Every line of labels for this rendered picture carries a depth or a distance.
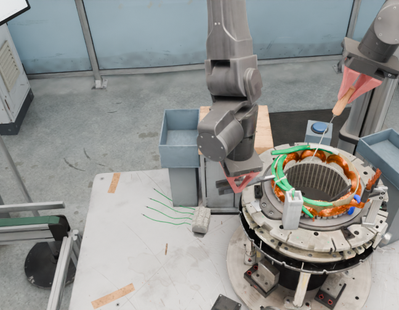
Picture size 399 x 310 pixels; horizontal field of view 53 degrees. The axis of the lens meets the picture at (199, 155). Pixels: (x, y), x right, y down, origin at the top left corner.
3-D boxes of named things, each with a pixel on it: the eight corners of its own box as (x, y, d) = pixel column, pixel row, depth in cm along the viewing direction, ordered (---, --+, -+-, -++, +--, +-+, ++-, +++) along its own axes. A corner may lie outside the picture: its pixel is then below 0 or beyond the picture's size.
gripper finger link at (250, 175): (225, 203, 79) (227, 170, 73) (214, 178, 84) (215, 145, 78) (257, 196, 81) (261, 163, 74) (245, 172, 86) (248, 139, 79)
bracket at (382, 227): (366, 243, 85) (372, 228, 81) (374, 233, 86) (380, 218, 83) (374, 248, 84) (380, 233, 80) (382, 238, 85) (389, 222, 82)
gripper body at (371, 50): (396, 82, 68) (425, 43, 63) (340, 60, 67) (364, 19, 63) (391, 65, 73) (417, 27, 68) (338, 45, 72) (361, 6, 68)
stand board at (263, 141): (198, 154, 108) (197, 148, 106) (200, 112, 122) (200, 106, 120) (273, 154, 107) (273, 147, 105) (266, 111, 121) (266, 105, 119)
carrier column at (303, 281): (292, 309, 100) (304, 263, 86) (291, 299, 102) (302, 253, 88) (302, 309, 100) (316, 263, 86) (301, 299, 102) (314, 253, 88)
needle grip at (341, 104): (335, 115, 76) (350, 88, 72) (330, 110, 77) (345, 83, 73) (341, 115, 77) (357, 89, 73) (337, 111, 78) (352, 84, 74)
